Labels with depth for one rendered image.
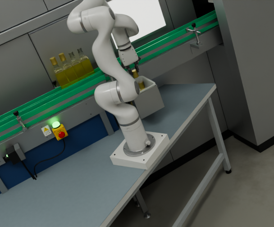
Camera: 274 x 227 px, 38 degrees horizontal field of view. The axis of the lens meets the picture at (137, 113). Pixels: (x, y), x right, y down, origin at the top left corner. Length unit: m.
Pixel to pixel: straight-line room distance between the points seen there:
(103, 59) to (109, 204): 0.71
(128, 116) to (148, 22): 0.94
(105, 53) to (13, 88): 0.91
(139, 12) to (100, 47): 0.90
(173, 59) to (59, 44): 0.76
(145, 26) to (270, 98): 1.07
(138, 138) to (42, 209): 0.64
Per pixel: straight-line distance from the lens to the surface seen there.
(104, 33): 1.87
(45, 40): 2.57
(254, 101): 2.98
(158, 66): 2.66
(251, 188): 2.94
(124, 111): 2.04
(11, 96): 2.65
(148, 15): 2.78
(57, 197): 2.24
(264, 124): 3.12
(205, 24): 2.82
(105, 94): 1.99
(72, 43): 2.61
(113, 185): 2.10
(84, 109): 2.44
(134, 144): 2.14
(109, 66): 1.92
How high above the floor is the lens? 1.94
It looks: 26 degrees down
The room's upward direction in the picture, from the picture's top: 22 degrees counter-clockwise
